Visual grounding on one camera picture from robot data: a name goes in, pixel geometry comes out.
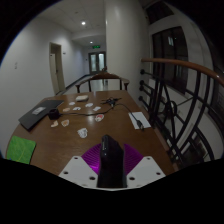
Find glazed double door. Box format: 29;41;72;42
88;50;107;75

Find open side doorway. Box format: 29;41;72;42
48;42;67;95

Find black computer mouse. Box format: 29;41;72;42
96;134;128;189

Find black railing with wooden handrail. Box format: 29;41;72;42
138;57;224;168

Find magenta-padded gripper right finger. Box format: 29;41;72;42
123;143;167;189

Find white paper sheet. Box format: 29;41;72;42
128;111;152;131

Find small black box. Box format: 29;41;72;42
48;108;61;121

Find ceiling lights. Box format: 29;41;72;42
80;20;94;45

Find green mouse pad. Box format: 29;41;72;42
5;134;37;165

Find tall dark framed window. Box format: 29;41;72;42
152;26;189;94

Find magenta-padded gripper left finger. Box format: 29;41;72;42
58;142;103;188

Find black closed laptop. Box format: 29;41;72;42
17;99;65;131

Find black cable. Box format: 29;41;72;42
58;96;146;132

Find small white box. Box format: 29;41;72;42
75;94;90;102

